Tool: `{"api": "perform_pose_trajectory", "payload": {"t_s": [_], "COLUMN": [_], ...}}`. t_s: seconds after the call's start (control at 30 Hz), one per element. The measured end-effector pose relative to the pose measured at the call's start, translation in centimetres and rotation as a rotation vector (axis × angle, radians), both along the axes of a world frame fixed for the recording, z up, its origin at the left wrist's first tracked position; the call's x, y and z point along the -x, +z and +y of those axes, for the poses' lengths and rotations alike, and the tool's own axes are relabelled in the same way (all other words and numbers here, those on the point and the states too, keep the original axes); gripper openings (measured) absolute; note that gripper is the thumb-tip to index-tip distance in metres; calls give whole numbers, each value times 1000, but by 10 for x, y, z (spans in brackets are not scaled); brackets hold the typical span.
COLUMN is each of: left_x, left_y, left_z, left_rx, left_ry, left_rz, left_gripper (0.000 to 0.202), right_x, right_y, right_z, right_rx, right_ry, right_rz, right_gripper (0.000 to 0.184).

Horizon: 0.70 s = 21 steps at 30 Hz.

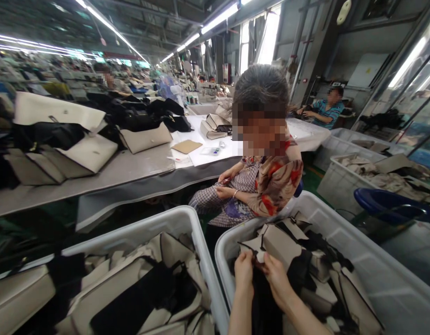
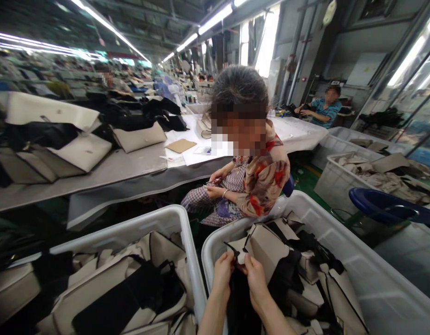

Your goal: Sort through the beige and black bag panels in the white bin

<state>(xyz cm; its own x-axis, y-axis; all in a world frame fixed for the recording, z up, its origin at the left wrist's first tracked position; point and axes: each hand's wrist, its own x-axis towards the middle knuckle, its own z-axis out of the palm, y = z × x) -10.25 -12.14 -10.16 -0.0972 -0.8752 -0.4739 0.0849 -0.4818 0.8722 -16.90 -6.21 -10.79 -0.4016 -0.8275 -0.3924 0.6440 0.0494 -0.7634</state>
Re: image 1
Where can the person's right hand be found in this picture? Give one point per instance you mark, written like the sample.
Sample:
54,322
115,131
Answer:
277,279

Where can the person's left hand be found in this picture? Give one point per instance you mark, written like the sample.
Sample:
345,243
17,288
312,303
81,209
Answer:
244,274

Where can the person's right fingers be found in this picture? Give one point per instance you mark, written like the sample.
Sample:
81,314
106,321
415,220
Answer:
270,263

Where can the black beige bag part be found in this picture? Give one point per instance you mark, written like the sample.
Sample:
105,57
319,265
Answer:
260,259

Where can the white plastic bin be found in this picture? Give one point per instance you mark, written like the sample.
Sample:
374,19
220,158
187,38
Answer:
187,218
335,148
392,279
336,181

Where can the small clear plastic tray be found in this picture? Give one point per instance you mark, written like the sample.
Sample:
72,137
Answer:
211,151

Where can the blue plastic chair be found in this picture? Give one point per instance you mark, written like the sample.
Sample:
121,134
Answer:
389,206

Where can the brown cardboard piece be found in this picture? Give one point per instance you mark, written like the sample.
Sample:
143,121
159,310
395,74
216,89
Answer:
187,146

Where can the pile of beige leather scraps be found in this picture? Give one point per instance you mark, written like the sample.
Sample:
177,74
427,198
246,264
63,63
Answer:
385,176

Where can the long grey work table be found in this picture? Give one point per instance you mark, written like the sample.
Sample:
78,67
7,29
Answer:
138,171

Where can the beige handbag with stud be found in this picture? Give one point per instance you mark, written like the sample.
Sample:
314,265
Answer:
146,138
92,153

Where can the heap of black material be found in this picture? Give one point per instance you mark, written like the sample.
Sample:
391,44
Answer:
382,120

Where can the red white cabinet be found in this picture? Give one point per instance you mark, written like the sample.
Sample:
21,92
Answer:
227,73

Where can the heap of black bags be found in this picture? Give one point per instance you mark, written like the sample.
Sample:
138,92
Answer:
141,113

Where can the white table fan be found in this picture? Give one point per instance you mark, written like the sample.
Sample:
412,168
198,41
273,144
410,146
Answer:
171,89

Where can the ceiling tube light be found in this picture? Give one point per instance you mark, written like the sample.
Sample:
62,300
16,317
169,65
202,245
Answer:
220,15
410,56
110,29

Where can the beige handbag with black edges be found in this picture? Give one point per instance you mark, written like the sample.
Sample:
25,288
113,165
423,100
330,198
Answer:
37,169

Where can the large beige flap handbag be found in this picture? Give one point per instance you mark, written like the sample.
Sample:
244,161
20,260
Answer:
61,108

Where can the white hanging oval object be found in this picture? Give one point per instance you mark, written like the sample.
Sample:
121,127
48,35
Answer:
343,12

